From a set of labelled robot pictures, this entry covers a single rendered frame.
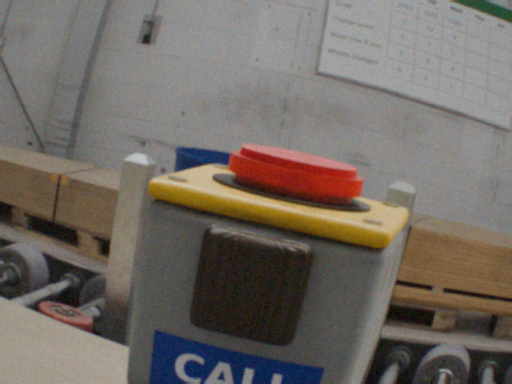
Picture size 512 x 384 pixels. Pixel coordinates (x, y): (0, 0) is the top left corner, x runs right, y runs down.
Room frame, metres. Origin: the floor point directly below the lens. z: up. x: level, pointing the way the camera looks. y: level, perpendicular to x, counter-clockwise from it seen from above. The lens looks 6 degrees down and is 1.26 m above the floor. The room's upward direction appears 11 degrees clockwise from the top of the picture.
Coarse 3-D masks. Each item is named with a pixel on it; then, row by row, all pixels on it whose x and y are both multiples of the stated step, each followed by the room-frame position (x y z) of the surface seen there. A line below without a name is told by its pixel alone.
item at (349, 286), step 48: (192, 192) 0.35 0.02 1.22; (240, 192) 0.36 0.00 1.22; (144, 240) 0.35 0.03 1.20; (192, 240) 0.35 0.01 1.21; (288, 240) 0.34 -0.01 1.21; (336, 240) 0.34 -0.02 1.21; (384, 240) 0.34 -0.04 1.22; (144, 288) 0.35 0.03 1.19; (192, 288) 0.35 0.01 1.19; (336, 288) 0.34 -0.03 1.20; (384, 288) 0.37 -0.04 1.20; (144, 336) 0.35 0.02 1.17; (192, 336) 0.35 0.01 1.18; (336, 336) 0.34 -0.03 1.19
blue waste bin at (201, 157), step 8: (176, 152) 6.03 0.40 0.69; (184, 152) 6.24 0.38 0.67; (192, 152) 6.29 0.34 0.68; (200, 152) 6.33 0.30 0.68; (208, 152) 6.35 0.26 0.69; (216, 152) 6.37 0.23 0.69; (224, 152) 6.38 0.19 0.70; (176, 160) 6.05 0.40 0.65; (184, 160) 5.96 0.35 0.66; (192, 160) 5.92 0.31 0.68; (200, 160) 5.88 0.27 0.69; (208, 160) 5.87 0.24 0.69; (216, 160) 6.37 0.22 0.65; (224, 160) 6.38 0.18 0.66; (176, 168) 6.03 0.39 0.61; (184, 168) 5.95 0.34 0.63; (192, 168) 5.92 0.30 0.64
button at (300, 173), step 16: (240, 160) 0.37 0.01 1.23; (256, 160) 0.36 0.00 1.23; (272, 160) 0.36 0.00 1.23; (288, 160) 0.36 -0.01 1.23; (304, 160) 0.37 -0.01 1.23; (320, 160) 0.38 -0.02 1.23; (240, 176) 0.37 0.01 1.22; (256, 176) 0.36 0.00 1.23; (272, 176) 0.36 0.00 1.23; (288, 176) 0.36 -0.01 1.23; (304, 176) 0.36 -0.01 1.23; (320, 176) 0.36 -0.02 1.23; (336, 176) 0.36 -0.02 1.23; (352, 176) 0.37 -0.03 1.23; (272, 192) 0.36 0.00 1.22; (288, 192) 0.36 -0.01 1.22; (304, 192) 0.36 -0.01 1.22; (320, 192) 0.36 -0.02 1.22; (336, 192) 0.36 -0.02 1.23; (352, 192) 0.37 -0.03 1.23
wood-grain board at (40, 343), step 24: (0, 312) 1.29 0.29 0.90; (24, 312) 1.33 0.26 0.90; (0, 336) 1.17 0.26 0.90; (24, 336) 1.22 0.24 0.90; (48, 336) 1.26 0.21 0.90; (72, 336) 1.30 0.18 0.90; (96, 336) 1.34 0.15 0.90; (0, 360) 1.07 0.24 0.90; (24, 360) 1.11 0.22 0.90; (48, 360) 1.15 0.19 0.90; (72, 360) 1.19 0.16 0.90; (96, 360) 1.22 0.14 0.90; (120, 360) 1.26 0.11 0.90
